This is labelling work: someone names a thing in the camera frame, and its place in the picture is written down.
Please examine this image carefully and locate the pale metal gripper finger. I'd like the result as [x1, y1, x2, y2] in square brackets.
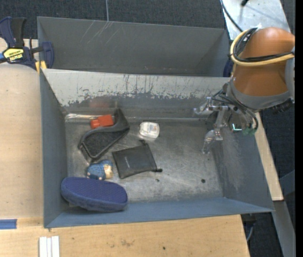
[193, 97, 214, 117]
[201, 128, 224, 155]

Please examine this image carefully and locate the grey metal bin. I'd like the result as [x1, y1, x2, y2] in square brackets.
[36, 16, 276, 229]

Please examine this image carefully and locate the white clear plastic case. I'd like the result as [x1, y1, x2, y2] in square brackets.
[138, 121, 161, 142]

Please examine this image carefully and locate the orange-red small block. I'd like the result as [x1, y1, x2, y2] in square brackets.
[90, 114, 115, 130]

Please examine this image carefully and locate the black mesh curved pad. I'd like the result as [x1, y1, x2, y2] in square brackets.
[77, 108, 131, 161]

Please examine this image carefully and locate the blue toy animal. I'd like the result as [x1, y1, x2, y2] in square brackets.
[86, 159, 114, 181]

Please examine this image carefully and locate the clear plastic packet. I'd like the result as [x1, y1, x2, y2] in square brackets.
[65, 112, 101, 123]

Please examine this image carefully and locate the dark blue slipper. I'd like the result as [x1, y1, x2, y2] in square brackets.
[60, 176, 129, 213]

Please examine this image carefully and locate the pale wood flat board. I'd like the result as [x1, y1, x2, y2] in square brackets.
[0, 63, 46, 222]

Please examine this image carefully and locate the black drawstring pouch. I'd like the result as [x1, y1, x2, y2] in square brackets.
[111, 140, 163, 180]

